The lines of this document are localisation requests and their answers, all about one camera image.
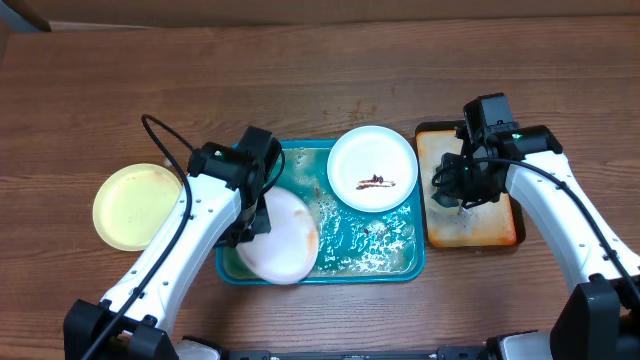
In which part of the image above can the white plate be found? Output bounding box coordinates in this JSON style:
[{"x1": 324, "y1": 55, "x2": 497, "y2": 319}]
[
  {"x1": 237, "y1": 187, "x2": 319, "y2": 285},
  {"x1": 327, "y1": 125, "x2": 418, "y2": 213}
]

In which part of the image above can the dark green sponge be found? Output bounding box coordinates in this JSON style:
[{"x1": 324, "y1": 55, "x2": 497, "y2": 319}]
[{"x1": 430, "y1": 192, "x2": 459, "y2": 209}]

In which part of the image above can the teal plastic tray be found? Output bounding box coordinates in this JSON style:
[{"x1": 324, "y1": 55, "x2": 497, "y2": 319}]
[{"x1": 216, "y1": 139, "x2": 426, "y2": 285}]

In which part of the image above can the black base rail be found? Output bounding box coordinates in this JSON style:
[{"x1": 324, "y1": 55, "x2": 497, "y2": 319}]
[{"x1": 174, "y1": 337, "x2": 551, "y2": 360}]

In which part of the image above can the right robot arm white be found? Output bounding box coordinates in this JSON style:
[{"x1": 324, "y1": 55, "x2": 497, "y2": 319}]
[{"x1": 429, "y1": 93, "x2": 639, "y2": 359}]

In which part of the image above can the black tray with soapy water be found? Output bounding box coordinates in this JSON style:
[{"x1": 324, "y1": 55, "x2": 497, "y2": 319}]
[{"x1": 415, "y1": 120, "x2": 526, "y2": 248}]

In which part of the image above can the yellow plate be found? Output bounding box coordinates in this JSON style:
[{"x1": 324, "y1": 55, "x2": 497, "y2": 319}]
[{"x1": 92, "y1": 163, "x2": 182, "y2": 251}]

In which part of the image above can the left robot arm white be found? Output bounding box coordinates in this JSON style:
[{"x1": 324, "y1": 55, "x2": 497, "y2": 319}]
[{"x1": 63, "y1": 127, "x2": 282, "y2": 359}]

